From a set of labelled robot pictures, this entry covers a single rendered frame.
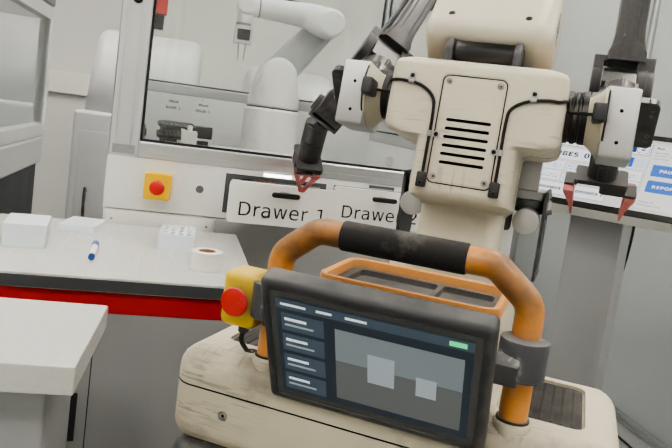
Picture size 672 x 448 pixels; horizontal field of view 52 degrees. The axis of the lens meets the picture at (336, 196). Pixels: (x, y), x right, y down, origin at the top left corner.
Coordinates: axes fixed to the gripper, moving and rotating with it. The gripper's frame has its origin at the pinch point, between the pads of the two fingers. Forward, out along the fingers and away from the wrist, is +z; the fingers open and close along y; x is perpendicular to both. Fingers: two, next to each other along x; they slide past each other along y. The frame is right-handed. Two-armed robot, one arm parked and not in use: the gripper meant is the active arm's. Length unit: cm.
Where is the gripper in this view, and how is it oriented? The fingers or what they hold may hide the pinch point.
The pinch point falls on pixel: (301, 185)
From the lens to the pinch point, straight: 177.9
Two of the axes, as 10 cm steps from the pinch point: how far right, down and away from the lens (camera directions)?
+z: -2.3, 7.6, 6.1
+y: -1.3, -6.4, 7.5
